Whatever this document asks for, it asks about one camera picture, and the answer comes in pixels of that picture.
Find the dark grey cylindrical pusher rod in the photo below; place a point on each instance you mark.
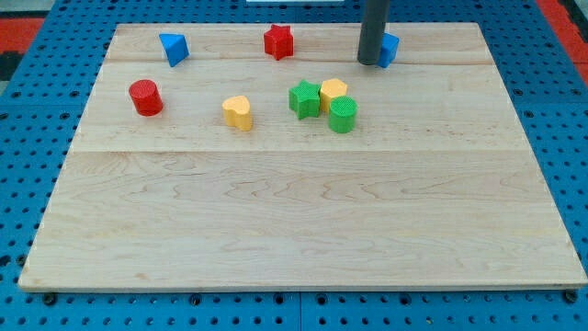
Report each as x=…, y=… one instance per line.
x=373, y=24

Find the green star block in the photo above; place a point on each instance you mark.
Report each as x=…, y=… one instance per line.
x=304, y=99

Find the red star block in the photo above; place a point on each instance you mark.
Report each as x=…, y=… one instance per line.
x=278, y=42

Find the yellow heart block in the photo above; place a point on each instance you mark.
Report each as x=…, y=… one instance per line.
x=237, y=113

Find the blue cube block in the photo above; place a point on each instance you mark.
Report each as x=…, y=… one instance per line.
x=388, y=50

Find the yellow hexagon block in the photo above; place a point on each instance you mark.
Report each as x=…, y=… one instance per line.
x=330, y=89

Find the green cylinder block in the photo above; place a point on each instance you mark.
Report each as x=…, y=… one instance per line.
x=342, y=114

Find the light wooden board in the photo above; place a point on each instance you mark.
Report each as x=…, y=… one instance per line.
x=435, y=189

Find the blue triangle block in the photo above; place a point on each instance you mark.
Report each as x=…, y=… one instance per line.
x=175, y=47

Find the red cylinder block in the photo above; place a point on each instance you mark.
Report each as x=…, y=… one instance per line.
x=146, y=98

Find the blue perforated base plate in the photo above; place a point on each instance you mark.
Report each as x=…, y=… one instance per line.
x=44, y=100

